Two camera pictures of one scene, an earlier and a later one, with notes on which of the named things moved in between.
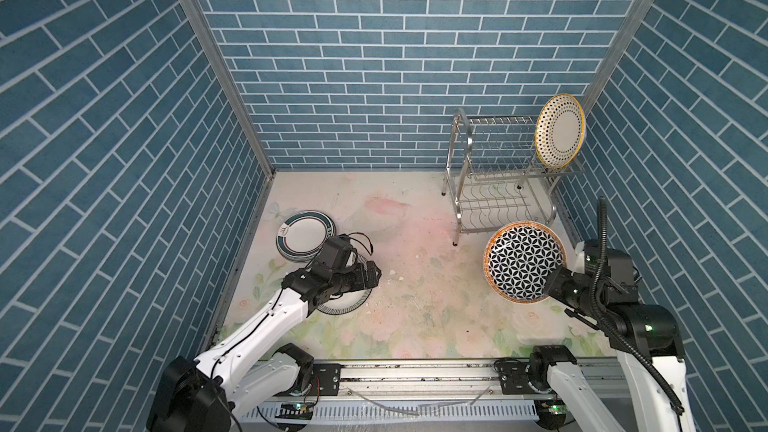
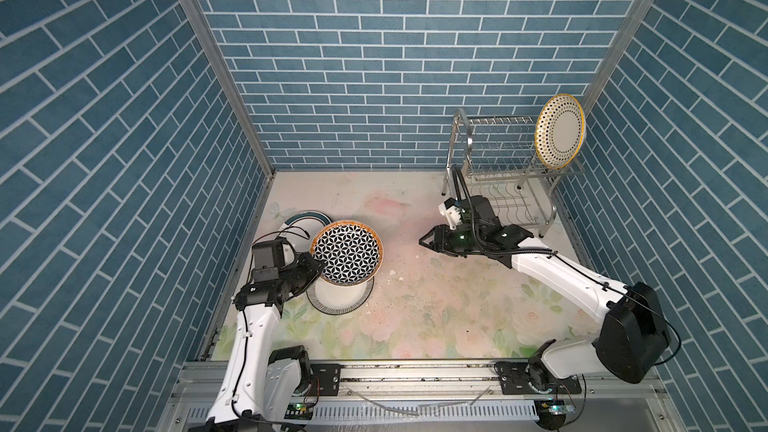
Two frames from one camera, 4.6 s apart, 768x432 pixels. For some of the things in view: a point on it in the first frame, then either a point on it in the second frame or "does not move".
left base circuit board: [295, 411] does not move
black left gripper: [360, 281] to [312, 270]
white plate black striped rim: [348, 303] does not move
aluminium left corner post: [221, 60] does not move
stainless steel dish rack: [497, 175] does not move
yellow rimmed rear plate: [560, 131] does not move
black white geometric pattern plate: [520, 257] to [351, 250]
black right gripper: [553, 279] to [439, 242]
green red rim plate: [303, 234] does not move
